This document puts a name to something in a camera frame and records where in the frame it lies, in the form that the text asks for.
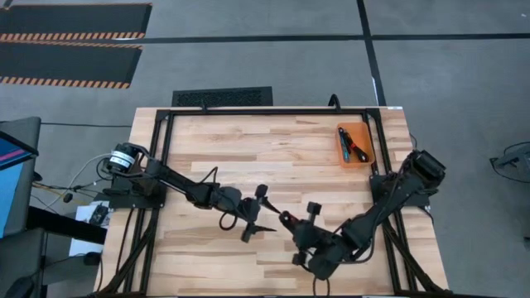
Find black hazard-striped floor mat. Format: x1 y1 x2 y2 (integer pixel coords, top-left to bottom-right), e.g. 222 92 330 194
0 2 153 43
0 40 143 90

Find small black device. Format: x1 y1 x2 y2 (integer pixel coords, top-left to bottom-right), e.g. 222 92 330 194
90 204 110 227

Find black floor vent grille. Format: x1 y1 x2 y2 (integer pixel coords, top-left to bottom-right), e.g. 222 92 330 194
171 85 274 108

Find white paper sheet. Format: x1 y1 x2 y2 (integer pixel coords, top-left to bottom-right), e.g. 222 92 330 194
67 200 111 258

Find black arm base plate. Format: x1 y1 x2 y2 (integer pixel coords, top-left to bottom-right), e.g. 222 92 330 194
369 172 432 209
108 175 167 209

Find grey stand base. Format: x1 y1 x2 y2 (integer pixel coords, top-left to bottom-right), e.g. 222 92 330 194
489 142 530 184

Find white cable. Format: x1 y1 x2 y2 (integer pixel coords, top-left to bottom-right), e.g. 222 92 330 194
43 151 115 210

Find black power adapter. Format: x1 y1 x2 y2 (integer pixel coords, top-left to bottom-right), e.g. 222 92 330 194
82 251 103 267

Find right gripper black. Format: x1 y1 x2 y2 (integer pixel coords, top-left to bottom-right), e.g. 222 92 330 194
279 201 329 267

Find orange plastic bin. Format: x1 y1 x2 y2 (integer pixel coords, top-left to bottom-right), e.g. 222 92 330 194
335 121 377 170

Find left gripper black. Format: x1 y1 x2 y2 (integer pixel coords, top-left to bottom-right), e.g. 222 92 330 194
237 184 283 244

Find black aluminium table frame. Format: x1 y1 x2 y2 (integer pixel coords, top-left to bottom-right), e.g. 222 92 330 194
93 106 451 298

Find blue-screen monitor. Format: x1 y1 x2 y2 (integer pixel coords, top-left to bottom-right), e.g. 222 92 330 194
0 129 41 240

